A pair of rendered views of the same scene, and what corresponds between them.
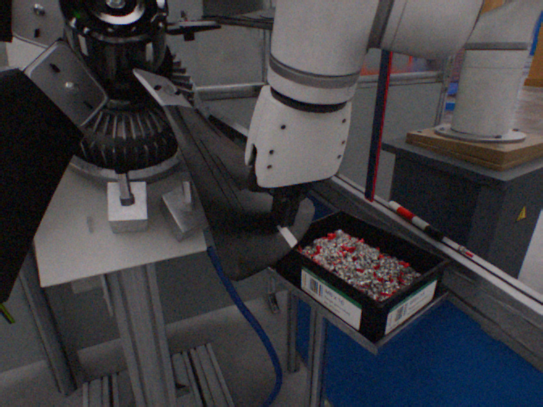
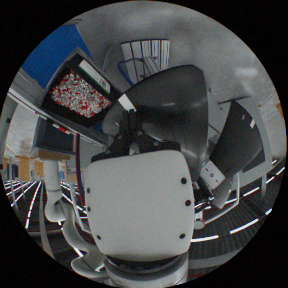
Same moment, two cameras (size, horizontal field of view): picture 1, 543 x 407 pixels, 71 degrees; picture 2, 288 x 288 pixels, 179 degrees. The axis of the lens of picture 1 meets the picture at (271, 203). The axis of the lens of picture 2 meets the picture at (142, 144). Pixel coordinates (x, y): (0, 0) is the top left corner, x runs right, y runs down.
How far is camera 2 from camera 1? 0.34 m
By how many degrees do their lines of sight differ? 23
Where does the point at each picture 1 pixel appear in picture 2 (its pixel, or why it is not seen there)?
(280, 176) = (162, 167)
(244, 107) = not seen: hidden behind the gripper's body
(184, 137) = (195, 170)
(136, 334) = not seen: hidden behind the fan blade
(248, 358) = (120, 83)
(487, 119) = (47, 167)
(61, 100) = (215, 170)
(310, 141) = (136, 224)
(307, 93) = (173, 278)
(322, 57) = not seen: outside the picture
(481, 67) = (54, 184)
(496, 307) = (27, 90)
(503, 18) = (54, 198)
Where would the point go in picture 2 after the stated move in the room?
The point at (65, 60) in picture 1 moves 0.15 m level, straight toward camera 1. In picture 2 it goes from (212, 183) to (246, 191)
